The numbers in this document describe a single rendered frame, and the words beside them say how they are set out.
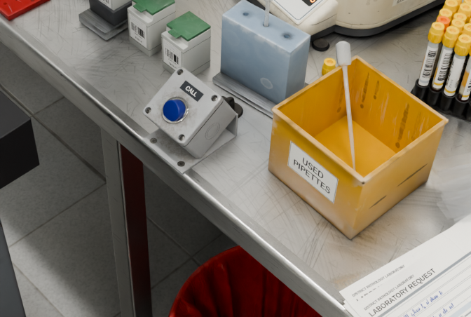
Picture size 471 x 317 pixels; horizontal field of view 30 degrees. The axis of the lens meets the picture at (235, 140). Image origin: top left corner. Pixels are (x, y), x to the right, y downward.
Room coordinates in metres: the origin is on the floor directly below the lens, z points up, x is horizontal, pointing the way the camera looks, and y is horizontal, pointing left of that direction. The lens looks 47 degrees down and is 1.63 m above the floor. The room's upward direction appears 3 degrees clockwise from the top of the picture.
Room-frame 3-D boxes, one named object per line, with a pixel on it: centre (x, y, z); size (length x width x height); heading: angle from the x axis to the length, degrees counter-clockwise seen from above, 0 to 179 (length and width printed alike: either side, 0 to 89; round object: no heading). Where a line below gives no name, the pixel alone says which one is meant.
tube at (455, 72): (0.77, -0.25, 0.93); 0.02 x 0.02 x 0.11
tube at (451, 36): (0.78, -0.24, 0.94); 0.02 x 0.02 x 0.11
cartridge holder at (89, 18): (0.91, 0.16, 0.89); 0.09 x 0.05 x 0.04; 139
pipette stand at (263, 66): (0.79, -0.03, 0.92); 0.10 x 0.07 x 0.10; 53
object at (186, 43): (0.82, 0.07, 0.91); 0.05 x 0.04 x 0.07; 137
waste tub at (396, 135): (0.65, -0.13, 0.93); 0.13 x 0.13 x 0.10; 44
